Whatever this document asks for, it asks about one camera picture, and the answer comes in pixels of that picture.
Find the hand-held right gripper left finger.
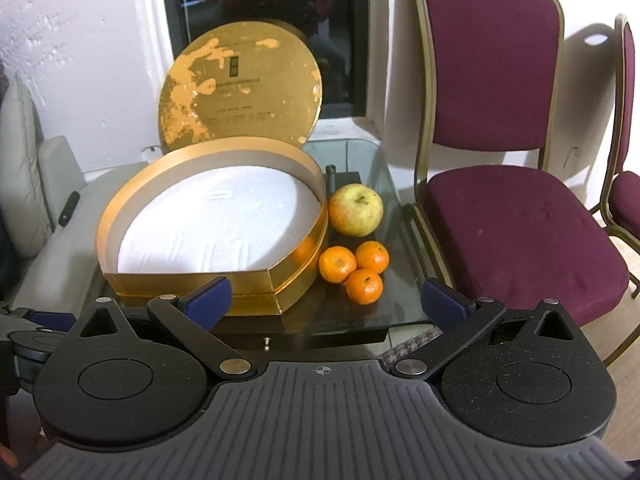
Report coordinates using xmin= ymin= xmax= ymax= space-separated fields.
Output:
xmin=60 ymin=276 xmax=253 ymax=381

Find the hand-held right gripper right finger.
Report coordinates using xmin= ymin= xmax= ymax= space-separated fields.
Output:
xmin=389 ymin=278 xmax=576 ymax=381

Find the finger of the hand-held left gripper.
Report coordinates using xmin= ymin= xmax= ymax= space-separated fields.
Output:
xmin=0 ymin=302 xmax=77 ymax=333

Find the gold round gift box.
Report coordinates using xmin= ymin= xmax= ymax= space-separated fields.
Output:
xmin=95 ymin=136 xmax=330 ymax=316

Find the orange mandarin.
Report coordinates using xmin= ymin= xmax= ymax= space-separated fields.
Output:
xmin=356 ymin=241 xmax=390 ymax=274
xmin=319 ymin=245 xmax=357 ymax=283
xmin=346 ymin=269 xmax=385 ymax=306

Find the yellow-green apple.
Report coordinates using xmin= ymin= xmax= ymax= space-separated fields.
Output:
xmin=328 ymin=185 xmax=384 ymax=237

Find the gold round box lid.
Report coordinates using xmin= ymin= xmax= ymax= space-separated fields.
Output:
xmin=157 ymin=22 xmax=322 ymax=153

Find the glass desktop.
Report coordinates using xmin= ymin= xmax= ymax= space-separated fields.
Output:
xmin=87 ymin=137 xmax=453 ymax=346

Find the houndstooth patterned cloth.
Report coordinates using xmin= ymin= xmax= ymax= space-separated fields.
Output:
xmin=382 ymin=327 xmax=441 ymax=361

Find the grey sofa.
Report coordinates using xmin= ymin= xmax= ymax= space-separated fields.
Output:
xmin=0 ymin=67 xmax=148 ymax=311

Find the white foam box liner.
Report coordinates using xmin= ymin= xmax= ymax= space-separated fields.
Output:
xmin=116 ymin=162 xmax=323 ymax=275

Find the maroon padded banquet chair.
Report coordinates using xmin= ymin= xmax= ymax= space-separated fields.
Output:
xmin=590 ymin=12 xmax=640 ymax=301
xmin=411 ymin=0 xmax=633 ymax=368

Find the black remote control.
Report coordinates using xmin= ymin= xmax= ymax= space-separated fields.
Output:
xmin=57 ymin=191 xmax=81 ymax=227

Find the pale ribbed cushion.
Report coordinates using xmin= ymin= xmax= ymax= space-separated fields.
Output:
xmin=0 ymin=72 xmax=56 ymax=261

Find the grey square cushion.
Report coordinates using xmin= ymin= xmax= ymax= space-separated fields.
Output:
xmin=39 ymin=135 xmax=86 ymax=226

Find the black table frame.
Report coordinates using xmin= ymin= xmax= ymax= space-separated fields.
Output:
xmin=215 ymin=327 xmax=391 ymax=357

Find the small black post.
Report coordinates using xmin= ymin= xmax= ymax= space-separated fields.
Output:
xmin=325 ymin=164 xmax=362 ymax=196

